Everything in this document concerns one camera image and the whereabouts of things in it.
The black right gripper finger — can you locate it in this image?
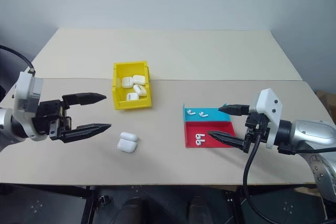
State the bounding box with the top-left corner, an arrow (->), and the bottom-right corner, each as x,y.
206,130 -> 247,153
218,104 -> 250,117

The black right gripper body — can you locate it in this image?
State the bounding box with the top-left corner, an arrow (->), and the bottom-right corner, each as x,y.
243,113 -> 271,154

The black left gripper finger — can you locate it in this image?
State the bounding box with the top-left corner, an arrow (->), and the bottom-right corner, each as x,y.
62,92 -> 108,107
54,123 -> 112,144

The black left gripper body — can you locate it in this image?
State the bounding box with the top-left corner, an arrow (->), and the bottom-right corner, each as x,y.
32,99 -> 74,141

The yellow plastic bin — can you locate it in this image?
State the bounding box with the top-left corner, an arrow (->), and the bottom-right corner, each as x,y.
113,60 -> 153,110

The blue plastic tray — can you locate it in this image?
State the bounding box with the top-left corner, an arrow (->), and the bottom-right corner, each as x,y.
182,102 -> 232,123

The red plastic tray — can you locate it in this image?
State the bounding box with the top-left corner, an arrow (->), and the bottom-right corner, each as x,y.
183,121 -> 237,148

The black table leg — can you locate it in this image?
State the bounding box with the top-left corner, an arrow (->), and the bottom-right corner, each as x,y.
79,185 -> 97,224

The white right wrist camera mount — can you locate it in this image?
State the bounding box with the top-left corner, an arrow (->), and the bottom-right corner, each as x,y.
248,88 -> 285,149

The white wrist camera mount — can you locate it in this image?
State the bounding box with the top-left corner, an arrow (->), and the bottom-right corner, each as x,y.
248,88 -> 285,149
13,71 -> 51,142

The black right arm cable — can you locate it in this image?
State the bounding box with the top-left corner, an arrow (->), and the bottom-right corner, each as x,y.
242,132 -> 332,224

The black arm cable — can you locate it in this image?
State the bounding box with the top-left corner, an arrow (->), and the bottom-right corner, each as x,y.
242,132 -> 332,224
0,45 -> 36,76

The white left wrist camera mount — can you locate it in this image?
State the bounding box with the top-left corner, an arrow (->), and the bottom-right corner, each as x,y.
13,71 -> 51,142

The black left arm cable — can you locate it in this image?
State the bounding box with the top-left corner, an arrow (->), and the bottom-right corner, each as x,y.
0,45 -> 36,76

